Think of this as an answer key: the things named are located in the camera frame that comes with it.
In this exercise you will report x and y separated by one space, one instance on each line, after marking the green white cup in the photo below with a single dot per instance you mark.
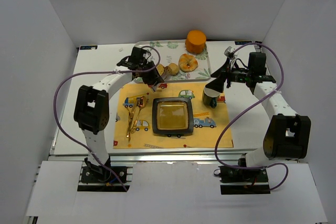
210 97

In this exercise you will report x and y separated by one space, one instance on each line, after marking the black square plate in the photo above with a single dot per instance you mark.
172 116

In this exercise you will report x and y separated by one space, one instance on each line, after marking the yellow vehicle-print placemat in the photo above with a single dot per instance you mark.
208 123

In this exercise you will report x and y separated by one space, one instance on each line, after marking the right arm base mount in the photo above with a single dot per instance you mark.
242 182

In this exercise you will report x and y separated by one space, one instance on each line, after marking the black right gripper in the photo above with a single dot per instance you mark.
219 76

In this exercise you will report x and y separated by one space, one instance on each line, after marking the glazed twisted pastry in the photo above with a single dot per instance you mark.
187 63

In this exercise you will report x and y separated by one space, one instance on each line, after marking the golden tongs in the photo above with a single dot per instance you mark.
135 105

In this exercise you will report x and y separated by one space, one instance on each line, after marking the orange cylindrical cake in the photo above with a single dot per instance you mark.
195 41

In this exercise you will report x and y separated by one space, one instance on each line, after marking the leaf-patterned white tray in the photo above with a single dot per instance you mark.
170 52

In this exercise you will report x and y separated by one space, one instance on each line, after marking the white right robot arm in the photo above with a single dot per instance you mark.
287 136

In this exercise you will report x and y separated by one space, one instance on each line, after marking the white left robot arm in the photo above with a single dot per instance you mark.
92 104

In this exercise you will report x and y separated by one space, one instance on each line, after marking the sliced brown bread loaf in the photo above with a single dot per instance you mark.
160 68

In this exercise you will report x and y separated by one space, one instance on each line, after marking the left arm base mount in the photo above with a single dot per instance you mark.
97 179

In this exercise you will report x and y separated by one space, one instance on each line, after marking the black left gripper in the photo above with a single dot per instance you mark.
154 77

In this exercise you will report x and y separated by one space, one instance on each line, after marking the small round bun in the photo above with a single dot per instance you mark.
172 69

